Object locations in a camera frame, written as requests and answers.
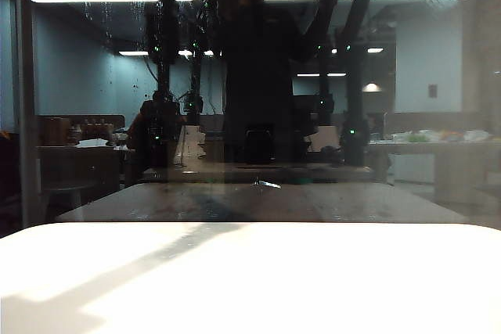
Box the long white table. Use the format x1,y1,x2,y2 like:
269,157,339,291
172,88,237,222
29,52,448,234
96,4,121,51
367,138,501,203

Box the white plastic bag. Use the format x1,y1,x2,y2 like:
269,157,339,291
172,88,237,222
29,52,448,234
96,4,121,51
419,129,443,143
463,130,492,143

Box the round grey stool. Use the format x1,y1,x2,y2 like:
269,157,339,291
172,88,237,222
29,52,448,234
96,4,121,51
41,180,98,222

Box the large glass pane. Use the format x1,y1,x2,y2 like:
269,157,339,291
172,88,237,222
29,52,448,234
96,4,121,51
34,0,501,232

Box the grey window frame post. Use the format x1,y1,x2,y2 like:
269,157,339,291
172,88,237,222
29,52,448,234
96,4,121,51
14,0,39,229

